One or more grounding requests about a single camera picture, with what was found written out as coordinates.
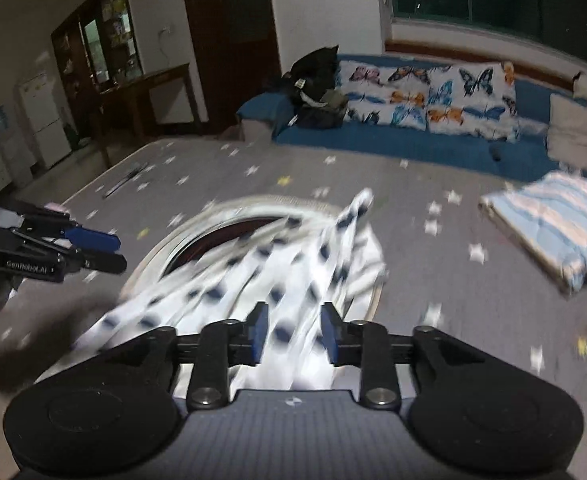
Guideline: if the white navy polka dot garment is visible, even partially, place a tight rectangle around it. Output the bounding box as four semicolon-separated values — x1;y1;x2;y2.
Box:
62;188;386;390

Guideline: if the butterfly print pillow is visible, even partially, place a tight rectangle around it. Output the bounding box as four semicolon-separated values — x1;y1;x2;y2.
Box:
336;61;519;140

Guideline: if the dark wooden door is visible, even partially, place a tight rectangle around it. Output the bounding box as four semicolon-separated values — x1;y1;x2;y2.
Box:
184;0;282;134

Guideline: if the glass display cabinet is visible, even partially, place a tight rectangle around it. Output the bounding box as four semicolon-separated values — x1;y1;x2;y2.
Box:
51;0;143;94

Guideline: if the white refrigerator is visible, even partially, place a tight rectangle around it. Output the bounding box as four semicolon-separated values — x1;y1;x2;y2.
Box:
17;72;71;169

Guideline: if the blue sofa cover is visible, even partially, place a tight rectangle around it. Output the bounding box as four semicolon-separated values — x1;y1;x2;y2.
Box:
237;54;587;182

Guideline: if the black bag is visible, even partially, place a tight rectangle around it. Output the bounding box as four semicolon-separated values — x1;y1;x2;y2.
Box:
282;46;348;130

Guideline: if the water dispenser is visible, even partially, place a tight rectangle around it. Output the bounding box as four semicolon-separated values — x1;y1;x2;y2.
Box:
0;105;36;188

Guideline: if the round induction cooktop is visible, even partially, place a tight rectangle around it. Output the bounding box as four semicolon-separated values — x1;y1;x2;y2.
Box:
118;188;386;334

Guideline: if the dark wooden table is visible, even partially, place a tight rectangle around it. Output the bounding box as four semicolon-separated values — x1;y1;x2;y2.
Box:
95;63;204;168

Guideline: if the grey star pattern mat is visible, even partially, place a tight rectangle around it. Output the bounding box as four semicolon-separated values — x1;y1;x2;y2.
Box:
24;139;587;479

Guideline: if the blue striped folded blanket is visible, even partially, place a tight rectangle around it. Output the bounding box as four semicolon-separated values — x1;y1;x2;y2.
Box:
479;170;587;292

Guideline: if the grey cushion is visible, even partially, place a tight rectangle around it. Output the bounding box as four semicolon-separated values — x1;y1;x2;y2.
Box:
546;94;587;171

